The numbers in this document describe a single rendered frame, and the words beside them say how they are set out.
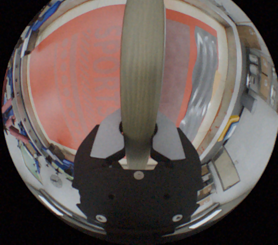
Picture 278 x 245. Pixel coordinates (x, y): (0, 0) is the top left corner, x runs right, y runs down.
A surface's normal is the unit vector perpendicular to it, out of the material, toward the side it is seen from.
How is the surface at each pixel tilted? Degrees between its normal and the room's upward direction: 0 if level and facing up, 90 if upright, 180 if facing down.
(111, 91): 0
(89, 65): 0
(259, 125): 90
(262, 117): 90
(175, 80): 0
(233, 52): 90
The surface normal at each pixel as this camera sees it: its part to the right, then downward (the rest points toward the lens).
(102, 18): 0.04, 0.46
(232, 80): -1.00, -0.03
